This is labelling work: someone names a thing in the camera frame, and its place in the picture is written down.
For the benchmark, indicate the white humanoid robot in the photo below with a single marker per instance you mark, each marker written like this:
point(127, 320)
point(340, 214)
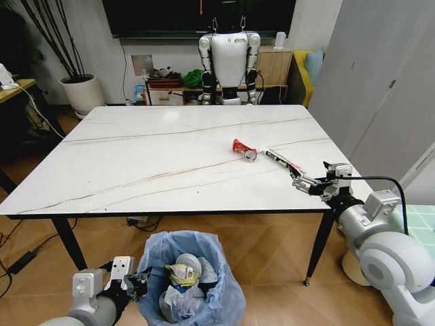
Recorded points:
point(229, 57)

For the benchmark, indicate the grey door panel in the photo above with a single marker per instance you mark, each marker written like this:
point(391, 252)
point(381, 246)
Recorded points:
point(374, 68)

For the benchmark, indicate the crumpled white paper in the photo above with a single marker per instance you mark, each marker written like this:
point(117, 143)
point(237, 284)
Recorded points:
point(176, 302)

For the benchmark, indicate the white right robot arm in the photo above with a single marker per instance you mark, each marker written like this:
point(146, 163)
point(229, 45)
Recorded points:
point(391, 258)

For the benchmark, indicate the light blue cushion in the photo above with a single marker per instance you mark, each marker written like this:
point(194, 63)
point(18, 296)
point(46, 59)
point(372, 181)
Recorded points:
point(314, 61)

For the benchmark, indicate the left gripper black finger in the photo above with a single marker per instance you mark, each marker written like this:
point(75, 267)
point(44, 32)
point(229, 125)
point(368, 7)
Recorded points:
point(144, 274)
point(140, 291)

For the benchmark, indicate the black television screen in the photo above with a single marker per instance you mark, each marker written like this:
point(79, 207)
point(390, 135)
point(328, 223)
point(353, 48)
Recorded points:
point(190, 17)

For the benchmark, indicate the white plant pot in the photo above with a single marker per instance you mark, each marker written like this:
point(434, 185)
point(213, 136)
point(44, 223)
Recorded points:
point(83, 93)

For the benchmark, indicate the trash bin with blue bag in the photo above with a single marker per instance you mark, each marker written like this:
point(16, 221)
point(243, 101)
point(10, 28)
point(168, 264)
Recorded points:
point(224, 271)

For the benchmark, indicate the crushed red can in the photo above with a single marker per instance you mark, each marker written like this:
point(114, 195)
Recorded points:
point(242, 148)

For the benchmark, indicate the dark bamboo plant stems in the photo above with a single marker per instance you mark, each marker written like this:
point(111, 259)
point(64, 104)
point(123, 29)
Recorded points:
point(64, 44)

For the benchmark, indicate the white marble table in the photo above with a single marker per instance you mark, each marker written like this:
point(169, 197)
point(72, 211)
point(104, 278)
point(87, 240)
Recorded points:
point(153, 153)

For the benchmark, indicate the crumpled yellow white wrapper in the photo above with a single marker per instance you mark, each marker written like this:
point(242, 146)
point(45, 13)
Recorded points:
point(181, 273)

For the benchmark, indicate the low wooden shelf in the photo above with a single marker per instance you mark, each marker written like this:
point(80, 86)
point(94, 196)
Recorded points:
point(190, 91)

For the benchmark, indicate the yellow sofa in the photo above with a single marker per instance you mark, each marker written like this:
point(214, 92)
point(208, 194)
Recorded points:
point(300, 78)

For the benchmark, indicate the grey white paper cup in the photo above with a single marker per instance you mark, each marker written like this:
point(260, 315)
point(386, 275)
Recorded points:
point(190, 261)

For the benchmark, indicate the power strip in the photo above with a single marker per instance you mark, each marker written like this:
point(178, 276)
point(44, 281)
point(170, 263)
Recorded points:
point(139, 221)

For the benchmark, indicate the black white plush toy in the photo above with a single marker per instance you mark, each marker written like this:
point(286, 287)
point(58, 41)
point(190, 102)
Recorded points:
point(164, 72)

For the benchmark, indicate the green cloth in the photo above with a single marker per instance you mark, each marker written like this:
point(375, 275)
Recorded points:
point(193, 78)

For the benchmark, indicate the white red wrapper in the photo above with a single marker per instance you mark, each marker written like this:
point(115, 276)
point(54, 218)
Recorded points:
point(277, 158)

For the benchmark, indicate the white bottle-shaped device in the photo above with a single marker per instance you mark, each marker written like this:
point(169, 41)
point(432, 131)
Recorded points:
point(280, 41)

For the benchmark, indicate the white desktop device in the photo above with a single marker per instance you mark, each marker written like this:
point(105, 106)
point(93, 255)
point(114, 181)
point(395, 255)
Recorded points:
point(6, 77)

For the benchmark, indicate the wooden cabinet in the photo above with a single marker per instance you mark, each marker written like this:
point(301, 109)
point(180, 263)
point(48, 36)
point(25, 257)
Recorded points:
point(275, 71)

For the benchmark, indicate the white round base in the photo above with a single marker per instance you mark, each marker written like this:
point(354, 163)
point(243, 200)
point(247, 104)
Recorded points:
point(351, 268)

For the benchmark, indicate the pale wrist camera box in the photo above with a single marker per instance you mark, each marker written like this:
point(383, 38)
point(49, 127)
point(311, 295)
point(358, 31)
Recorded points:
point(123, 268)
point(343, 173)

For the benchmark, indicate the dark red tray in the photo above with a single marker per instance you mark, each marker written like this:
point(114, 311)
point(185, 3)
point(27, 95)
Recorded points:
point(163, 83)

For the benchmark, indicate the blue snack bag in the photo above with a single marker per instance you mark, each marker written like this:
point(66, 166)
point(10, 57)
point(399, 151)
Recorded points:
point(138, 94)

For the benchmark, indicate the green checked mat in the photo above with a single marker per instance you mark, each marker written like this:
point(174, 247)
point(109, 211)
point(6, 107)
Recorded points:
point(421, 220)

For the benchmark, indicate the wooden side table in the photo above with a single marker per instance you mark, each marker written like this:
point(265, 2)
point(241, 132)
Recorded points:
point(20, 90)

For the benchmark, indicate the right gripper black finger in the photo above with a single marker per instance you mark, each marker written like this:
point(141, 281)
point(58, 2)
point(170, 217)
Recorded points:
point(329, 168)
point(307, 185)

